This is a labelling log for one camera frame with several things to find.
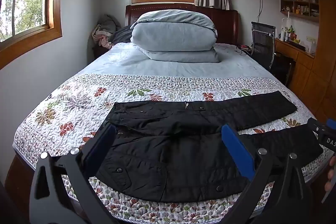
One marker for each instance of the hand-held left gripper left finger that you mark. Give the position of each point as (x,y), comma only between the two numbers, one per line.
(101,146)

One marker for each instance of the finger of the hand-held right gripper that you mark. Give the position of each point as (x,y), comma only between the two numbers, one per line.
(321,125)

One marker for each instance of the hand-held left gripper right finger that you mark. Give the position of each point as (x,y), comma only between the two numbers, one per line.
(237,150)

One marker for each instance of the black pants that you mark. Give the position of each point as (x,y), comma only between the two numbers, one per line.
(168,150)

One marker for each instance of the person's right hand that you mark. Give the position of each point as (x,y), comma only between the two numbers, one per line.
(331,176)

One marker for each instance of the wooden desk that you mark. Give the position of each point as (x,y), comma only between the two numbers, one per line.
(302,69)

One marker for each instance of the bottles and figures on desk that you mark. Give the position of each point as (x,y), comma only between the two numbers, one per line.
(288,33)

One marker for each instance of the floral quilted bedspread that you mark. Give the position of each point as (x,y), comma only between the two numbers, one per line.
(168,74)

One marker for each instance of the black mesh office chair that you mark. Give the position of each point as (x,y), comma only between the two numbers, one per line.
(262,43)

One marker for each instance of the pile of clothes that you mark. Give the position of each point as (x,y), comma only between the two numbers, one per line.
(106,29)

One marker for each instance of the folded light blue duvet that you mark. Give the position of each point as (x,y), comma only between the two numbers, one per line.
(173,35)

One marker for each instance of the wooden framed side window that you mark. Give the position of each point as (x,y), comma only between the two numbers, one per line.
(25,1)

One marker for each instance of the wooden wall shelf with items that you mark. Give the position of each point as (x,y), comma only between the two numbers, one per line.
(299,1)

